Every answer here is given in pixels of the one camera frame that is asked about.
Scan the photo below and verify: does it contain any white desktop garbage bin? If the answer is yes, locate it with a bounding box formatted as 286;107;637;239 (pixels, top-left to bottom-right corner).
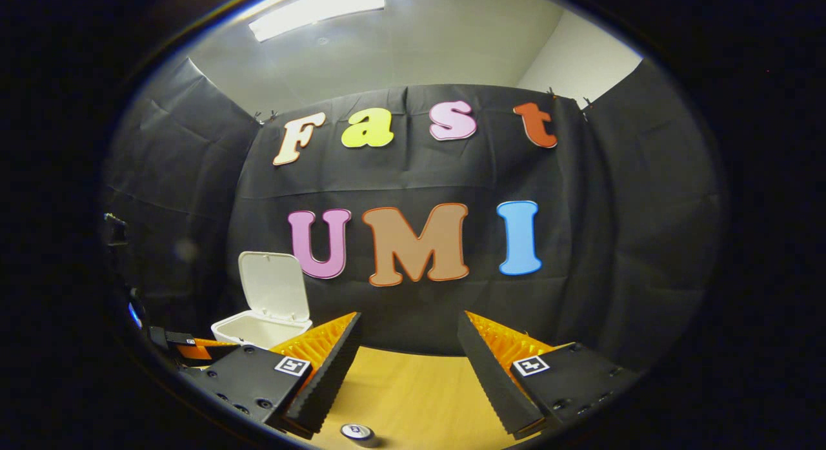
211;251;314;349

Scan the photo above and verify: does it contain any silver blue pop can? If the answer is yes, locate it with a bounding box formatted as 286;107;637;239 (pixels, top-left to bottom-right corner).
340;423;376;447

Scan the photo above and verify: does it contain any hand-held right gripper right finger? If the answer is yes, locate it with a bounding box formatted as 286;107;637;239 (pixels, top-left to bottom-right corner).
457;310;646;440

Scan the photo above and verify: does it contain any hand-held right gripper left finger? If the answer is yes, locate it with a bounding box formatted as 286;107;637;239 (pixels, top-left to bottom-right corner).
192;311;363;441

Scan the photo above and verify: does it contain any wooden desktop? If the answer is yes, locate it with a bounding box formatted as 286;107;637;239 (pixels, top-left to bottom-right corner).
313;342;575;450

